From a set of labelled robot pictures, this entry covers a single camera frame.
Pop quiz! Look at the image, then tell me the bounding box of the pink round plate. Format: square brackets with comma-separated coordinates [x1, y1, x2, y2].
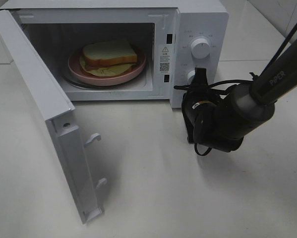
[67, 45, 146, 86]

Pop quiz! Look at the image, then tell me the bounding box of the white microwave door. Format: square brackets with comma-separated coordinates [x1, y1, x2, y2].
[0, 10, 107, 224]

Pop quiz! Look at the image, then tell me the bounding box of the white warning label sticker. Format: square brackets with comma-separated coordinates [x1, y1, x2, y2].
[158, 44, 173, 74]

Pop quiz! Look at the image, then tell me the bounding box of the sandwich with lettuce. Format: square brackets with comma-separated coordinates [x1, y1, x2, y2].
[79, 39, 138, 77]

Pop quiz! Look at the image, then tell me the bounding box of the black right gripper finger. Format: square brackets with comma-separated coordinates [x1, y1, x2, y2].
[190, 67, 208, 86]

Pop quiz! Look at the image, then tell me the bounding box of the white timer knob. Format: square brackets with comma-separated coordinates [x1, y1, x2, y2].
[186, 70, 195, 85]

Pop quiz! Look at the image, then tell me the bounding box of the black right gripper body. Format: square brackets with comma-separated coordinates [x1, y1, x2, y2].
[180, 85, 228, 144]

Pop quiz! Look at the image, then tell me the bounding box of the black camera cable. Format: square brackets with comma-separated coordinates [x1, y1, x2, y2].
[173, 9, 297, 156]

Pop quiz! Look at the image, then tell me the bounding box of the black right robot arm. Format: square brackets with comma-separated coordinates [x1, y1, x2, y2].
[175, 23, 297, 153]

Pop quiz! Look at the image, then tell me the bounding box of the white microwave oven body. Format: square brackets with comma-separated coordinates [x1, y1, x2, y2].
[0, 6, 229, 108]

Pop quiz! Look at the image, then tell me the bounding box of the white upper power knob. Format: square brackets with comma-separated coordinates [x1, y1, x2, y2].
[190, 36, 211, 59]

